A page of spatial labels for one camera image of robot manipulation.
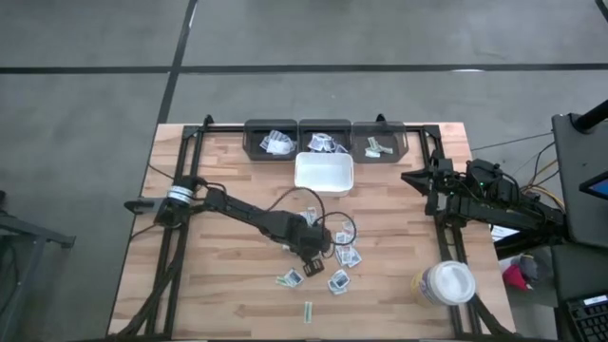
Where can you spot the white gauze pad packet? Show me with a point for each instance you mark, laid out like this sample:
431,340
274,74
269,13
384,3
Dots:
311,216

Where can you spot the blue screen tablet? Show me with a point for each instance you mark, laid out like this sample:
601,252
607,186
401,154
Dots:
596,186

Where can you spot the green print packet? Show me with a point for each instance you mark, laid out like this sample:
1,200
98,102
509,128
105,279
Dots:
308,312
386,149
372,154
375,143
281,281

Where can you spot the blue striped bandage packet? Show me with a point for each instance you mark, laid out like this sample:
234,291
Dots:
291,143
279,135
265,141
279,147

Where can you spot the grey translucent plastic bin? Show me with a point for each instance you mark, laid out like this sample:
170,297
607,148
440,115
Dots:
399,133
254,142
328,126

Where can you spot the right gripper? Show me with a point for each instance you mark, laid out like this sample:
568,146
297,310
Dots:
439,190

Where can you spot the white plastic bin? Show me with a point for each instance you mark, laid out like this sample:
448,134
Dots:
323,173

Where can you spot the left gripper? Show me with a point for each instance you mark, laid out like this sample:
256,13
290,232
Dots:
311,242

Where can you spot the dark side desk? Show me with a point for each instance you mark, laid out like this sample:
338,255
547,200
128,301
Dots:
575,157

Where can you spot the black pole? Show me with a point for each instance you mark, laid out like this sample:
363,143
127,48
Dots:
591,116

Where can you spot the white paper sheet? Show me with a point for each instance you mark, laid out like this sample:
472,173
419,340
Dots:
503,233

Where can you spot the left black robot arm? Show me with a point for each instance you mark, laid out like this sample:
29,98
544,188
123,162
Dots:
237,209

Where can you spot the black keyboard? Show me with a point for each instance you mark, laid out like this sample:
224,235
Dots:
589,320

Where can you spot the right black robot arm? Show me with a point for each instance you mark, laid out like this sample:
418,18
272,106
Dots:
499,214

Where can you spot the grey glove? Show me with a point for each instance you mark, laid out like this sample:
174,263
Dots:
529,267

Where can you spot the red cloth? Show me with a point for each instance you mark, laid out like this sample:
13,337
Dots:
515,279

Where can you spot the disinfecting wipes canister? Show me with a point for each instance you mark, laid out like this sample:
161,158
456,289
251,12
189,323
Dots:
446,282

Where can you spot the black floor stand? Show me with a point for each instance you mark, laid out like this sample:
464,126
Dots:
28,233

